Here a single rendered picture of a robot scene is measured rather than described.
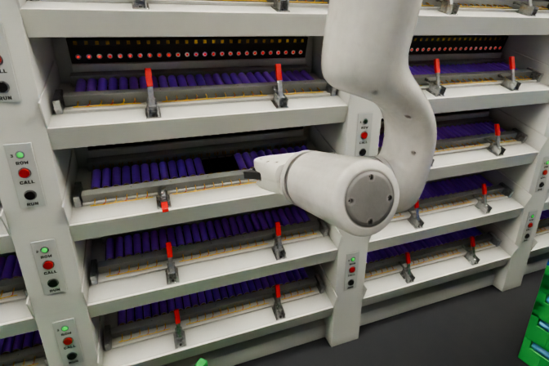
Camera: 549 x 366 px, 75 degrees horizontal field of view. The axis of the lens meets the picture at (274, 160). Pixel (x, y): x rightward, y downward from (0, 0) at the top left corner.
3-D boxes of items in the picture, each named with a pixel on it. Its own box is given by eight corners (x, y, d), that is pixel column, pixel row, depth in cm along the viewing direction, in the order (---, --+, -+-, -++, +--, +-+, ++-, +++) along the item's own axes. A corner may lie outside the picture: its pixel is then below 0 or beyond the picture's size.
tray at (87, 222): (339, 196, 91) (347, 166, 85) (73, 242, 71) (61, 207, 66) (307, 152, 106) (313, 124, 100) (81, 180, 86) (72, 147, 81)
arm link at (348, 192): (346, 149, 51) (286, 152, 48) (412, 158, 38) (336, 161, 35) (345, 207, 52) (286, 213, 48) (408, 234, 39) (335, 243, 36)
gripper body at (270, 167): (337, 149, 53) (305, 145, 63) (272, 157, 49) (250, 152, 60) (340, 198, 54) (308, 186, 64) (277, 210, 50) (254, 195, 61)
